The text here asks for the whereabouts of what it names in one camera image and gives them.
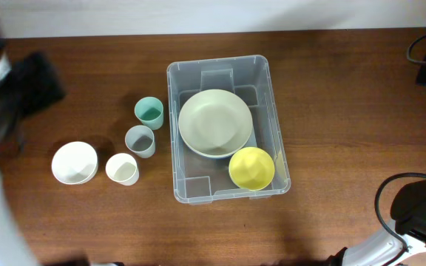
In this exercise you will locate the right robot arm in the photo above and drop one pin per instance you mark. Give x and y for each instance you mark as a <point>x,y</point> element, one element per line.
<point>403,236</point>

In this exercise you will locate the grey cup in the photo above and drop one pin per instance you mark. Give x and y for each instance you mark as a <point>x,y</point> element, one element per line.
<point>141,141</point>

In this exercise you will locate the clear plastic storage bin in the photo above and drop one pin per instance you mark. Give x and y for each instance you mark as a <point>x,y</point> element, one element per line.
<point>198,179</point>

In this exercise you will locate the white bowl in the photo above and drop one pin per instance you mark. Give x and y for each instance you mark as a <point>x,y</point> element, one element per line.
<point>75,163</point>

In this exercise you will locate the yellow bowl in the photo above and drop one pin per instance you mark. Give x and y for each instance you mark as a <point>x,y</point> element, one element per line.
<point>251,168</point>

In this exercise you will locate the cream cup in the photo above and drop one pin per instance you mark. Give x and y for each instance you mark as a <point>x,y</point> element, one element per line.
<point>123,169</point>

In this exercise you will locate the teal green cup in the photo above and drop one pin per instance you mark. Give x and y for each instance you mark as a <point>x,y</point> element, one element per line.
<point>149,111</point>

